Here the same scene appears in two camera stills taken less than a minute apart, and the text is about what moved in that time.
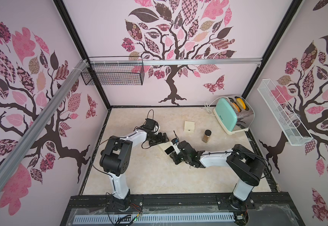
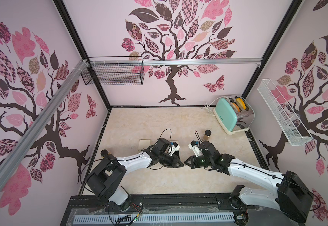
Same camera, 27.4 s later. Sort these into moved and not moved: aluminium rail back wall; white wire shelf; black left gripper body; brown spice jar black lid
Moved: black left gripper body
Not moved: brown spice jar black lid; aluminium rail back wall; white wire shelf
